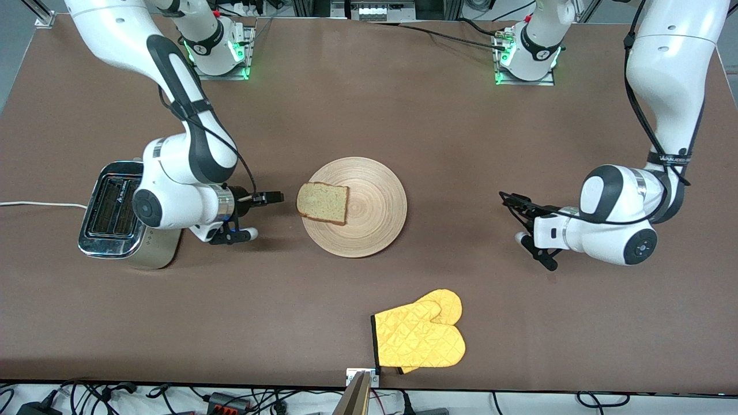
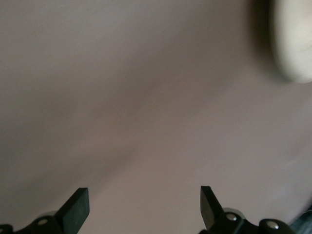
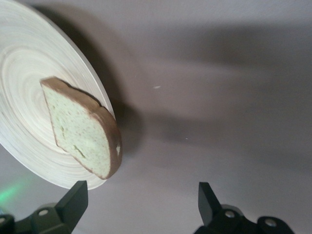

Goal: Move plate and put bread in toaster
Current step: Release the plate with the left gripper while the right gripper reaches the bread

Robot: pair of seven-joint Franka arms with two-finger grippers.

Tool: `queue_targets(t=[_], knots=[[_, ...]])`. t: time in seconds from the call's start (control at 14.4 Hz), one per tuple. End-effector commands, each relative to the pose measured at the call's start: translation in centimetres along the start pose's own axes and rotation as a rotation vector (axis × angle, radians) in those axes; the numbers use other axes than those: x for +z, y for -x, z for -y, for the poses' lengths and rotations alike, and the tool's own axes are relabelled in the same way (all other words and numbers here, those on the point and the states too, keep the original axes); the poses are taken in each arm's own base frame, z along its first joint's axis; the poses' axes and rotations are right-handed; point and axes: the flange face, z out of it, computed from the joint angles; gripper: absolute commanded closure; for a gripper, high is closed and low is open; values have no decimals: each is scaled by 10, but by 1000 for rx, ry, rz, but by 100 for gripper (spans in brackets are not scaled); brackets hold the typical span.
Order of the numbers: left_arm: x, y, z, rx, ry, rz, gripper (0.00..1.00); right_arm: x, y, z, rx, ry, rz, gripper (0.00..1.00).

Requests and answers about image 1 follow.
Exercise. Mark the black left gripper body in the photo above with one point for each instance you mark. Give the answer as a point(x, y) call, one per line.
point(528, 208)

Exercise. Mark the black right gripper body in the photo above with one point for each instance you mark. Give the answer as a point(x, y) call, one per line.
point(245, 202)

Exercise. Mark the brown bread slice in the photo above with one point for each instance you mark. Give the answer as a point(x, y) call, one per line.
point(323, 203)

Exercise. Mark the round wooden plate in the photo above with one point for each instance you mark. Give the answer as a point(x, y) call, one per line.
point(372, 219)

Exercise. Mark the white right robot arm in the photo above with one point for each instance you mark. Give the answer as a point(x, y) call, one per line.
point(115, 34)

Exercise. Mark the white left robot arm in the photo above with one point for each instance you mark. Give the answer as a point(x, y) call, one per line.
point(669, 75)

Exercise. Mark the chrome and beige toaster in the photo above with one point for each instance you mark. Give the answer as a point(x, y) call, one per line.
point(106, 202)

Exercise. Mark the yellow quilted oven mitt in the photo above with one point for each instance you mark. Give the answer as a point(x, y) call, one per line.
point(418, 340)

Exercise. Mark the red and black connector block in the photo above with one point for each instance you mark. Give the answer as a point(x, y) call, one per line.
point(228, 402)

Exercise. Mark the grey electrical box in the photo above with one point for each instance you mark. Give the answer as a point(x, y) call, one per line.
point(373, 11)

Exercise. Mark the black power adapter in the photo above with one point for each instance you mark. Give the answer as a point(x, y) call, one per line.
point(40, 409)

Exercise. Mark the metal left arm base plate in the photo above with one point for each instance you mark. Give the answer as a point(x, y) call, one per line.
point(524, 83)

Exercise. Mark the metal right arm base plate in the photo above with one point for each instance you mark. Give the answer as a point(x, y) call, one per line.
point(219, 76)

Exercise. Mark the small metal table bracket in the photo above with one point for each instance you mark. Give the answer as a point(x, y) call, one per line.
point(375, 377)

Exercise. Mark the aluminium camera mount profile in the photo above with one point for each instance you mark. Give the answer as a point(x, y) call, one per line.
point(356, 397)

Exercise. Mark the aluminium table corner bracket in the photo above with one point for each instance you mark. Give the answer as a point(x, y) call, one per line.
point(46, 20)

